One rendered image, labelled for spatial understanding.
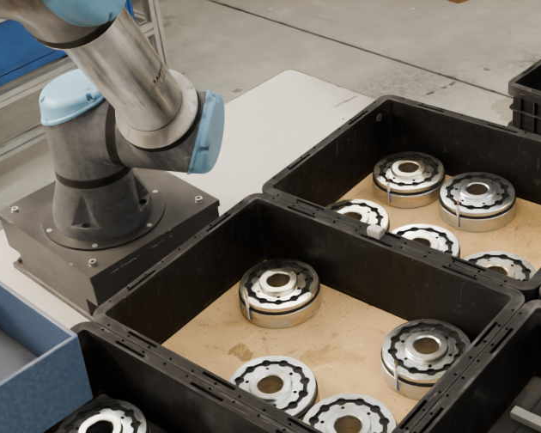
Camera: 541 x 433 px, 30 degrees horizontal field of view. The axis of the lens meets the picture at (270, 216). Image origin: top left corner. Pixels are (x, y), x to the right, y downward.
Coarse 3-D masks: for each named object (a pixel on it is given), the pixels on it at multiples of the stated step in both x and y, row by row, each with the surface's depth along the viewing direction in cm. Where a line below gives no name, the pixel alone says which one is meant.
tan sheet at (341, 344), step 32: (320, 288) 129; (192, 320) 127; (224, 320) 126; (320, 320) 124; (352, 320) 123; (384, 320) 123; (192, 352) 122; (224, 352) 121; (256, 352) 120; (288, 352) 120; (320, 352) 119; (352, 352) 119; (320, 384) 115; (352, 384) 114; (384, 384) 114
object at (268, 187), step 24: (384, 96) 148; (360, 120) 143; (456, 120) 141; (480, 120) 139; (288, 168) 135; (264, 192) 131; (336, 216) 124; (408, 240) 119; (456, 264) 114; (528, 288) 109
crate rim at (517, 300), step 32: (224, 224) 126; (320, 224) 124; (416, 256) 116; (128, 288) 118; (480, 288) 111; (512, 288) 110; (96, 320) 113; (160, 352) 107; (480, 352) 102; (224, 384) 103; (448, 384) 99; (288, 416) 98; (416, 416) 96
